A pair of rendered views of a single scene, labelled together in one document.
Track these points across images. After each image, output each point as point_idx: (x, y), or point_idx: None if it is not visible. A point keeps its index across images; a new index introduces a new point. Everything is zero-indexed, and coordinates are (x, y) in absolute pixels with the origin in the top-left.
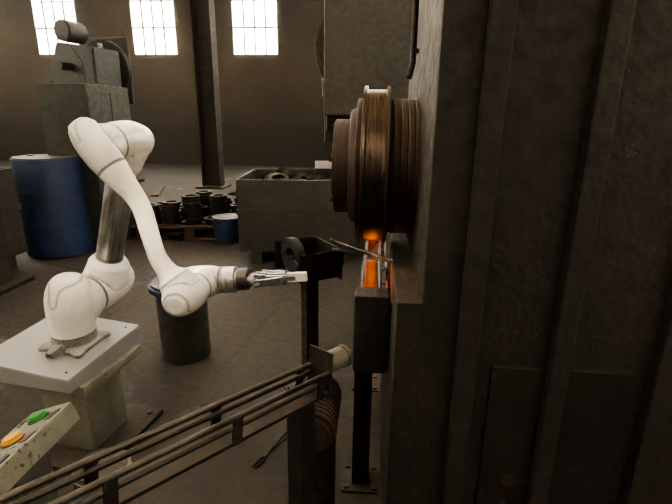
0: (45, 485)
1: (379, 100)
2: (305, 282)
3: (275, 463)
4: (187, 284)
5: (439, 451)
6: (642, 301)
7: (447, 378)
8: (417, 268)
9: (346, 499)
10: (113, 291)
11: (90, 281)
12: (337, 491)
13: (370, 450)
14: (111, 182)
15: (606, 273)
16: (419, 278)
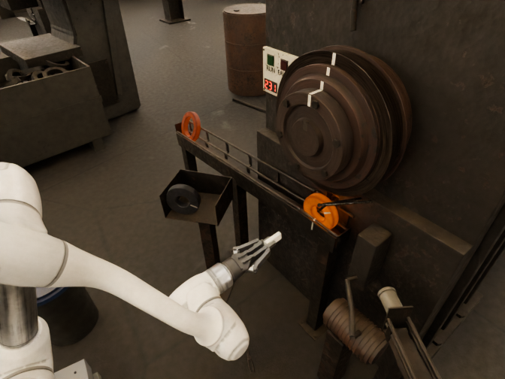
0: None
1: (377, 76)
2: (220, 221)
3: (261, 356)
4: (234, 323)
5: (442, 305)
6: None
7: (462, 271)
8: (430, 212)
9: (322, 343)
10: (50, 359)
11: (29, 377)
12: (312, 342)
13: (298, 299)
14: (71, 283)
15: None
16: (449, 223)
